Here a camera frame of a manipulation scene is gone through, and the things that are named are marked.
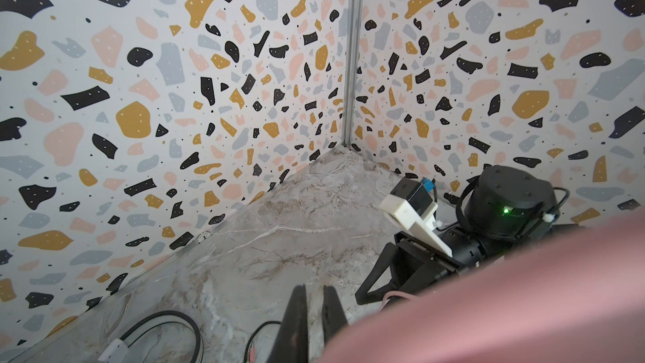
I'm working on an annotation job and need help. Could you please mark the pink headphones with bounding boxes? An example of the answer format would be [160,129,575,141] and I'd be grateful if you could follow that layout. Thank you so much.
[321,213,644,362]

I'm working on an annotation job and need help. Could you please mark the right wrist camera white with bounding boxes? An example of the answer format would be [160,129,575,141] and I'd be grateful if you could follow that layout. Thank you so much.
[379,178,453,257]

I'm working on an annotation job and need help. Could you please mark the black braided headphone cable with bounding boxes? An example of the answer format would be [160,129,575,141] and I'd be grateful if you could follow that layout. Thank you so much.
[118,309,283,363]

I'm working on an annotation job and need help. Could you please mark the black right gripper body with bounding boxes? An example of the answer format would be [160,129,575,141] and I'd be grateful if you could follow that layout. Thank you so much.
[392,231,469,292]

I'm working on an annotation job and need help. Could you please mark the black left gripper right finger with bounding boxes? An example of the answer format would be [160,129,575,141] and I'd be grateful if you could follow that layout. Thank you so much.
[321,286,349,345]

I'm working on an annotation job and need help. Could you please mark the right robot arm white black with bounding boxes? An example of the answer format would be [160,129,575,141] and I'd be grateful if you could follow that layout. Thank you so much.
[355,166,581,305]

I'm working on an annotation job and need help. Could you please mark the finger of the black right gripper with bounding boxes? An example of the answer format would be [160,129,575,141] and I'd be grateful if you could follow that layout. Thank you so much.
[355,243,401,306]

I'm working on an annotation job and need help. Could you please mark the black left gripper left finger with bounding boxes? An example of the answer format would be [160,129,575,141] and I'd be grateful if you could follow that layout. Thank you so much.
[267,285,309,363]

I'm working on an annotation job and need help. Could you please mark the right aluminium corner post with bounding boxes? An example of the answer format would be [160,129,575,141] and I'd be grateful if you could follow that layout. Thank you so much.
[342,0,363,148]

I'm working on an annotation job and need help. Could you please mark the pink headphone cable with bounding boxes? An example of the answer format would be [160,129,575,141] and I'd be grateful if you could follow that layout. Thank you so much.
[377,289,419,311]

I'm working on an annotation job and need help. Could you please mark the white black headphones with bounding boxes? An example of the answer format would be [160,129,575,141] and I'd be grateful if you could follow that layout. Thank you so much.
[97,339,129,363]

